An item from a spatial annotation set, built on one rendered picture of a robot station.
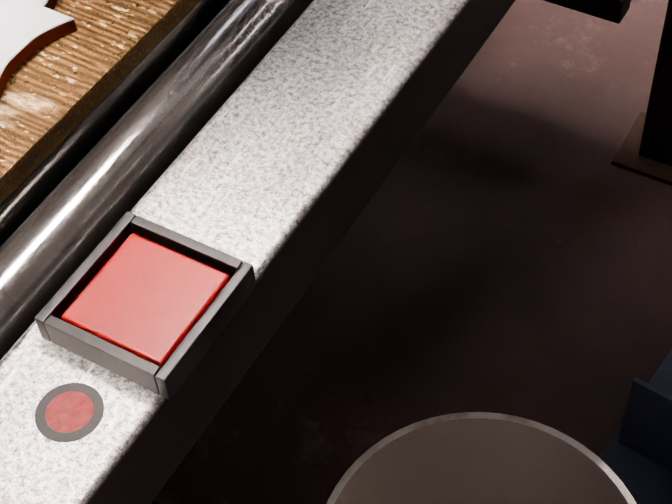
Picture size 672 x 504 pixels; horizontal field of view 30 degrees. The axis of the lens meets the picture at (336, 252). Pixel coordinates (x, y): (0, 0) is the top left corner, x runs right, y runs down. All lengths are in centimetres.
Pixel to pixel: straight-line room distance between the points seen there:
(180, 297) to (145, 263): 3
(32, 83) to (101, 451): 23
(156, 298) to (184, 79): 16
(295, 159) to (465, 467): 66
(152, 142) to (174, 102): 3
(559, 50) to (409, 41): 139
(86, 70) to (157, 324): 18
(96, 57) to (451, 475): 71
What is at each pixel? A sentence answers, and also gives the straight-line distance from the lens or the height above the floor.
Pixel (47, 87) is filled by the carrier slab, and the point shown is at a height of 94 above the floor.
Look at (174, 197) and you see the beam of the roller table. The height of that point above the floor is 92.
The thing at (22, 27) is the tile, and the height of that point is 95.
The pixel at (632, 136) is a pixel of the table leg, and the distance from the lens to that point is 198.
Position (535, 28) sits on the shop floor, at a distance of 216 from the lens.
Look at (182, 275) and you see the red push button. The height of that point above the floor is 93.
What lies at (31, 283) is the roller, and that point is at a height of 91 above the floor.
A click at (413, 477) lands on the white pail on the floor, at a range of 127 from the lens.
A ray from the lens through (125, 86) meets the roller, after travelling 74.
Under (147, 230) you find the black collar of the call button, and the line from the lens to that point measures 63.
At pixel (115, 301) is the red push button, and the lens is 61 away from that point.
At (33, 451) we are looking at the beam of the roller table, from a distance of 59.
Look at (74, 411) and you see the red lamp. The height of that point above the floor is 92.
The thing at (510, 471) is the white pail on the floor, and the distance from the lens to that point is 129.
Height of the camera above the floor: 140
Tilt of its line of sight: 51 degrees down
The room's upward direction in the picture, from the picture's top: 5 degrees counter-clockwise
